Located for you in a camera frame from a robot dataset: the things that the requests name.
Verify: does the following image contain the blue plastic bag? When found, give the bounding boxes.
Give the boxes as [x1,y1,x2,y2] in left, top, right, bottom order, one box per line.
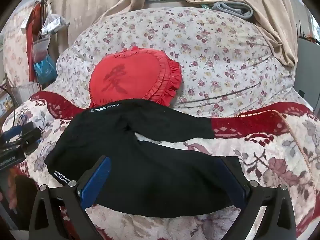
[33,54,58,85]

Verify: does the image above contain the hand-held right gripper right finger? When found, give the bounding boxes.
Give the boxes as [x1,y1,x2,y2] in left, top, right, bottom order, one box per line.
[216,156,297,240]

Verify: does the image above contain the red hanging bag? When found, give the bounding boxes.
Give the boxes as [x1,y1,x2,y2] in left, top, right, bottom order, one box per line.
[26,4,42,82]

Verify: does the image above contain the red and white floral blanket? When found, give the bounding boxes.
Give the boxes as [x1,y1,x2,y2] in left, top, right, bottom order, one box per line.
[0,91,320,240]

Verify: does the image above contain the beige curtain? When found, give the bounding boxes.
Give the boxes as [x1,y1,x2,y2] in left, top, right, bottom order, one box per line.
[172,0,299,67]
[46,0,145,63]

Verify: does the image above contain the black pants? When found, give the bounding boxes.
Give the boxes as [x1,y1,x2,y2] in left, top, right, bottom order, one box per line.
[44,99,247,218]

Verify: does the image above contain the red knitted cloth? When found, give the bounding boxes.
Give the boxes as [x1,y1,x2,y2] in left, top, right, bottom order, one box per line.
[89,46,182,108]

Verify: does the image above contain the white small-flowered quilt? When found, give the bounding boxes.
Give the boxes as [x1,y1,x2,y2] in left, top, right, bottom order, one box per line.
[41,6,304,118]

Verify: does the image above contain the grey cloth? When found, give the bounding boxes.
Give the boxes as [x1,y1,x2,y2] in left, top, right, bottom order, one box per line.
[211,1,254,19]

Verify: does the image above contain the clear plastic bag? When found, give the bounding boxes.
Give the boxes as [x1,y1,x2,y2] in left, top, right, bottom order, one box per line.
[32,36,50,63]

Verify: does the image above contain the white plastic bag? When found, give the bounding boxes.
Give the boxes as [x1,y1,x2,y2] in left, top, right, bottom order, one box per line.
[40,14,70,35]

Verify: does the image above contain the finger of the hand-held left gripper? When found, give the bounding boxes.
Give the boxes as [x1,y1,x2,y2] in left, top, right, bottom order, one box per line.
[0,125,23,143]
[15,127,42,155]

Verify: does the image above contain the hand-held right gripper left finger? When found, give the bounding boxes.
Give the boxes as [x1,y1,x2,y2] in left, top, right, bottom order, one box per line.
[29,155,112,240]

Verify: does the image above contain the person's left hand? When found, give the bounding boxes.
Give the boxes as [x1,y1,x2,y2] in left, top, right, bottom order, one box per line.
[6,174,18,214]

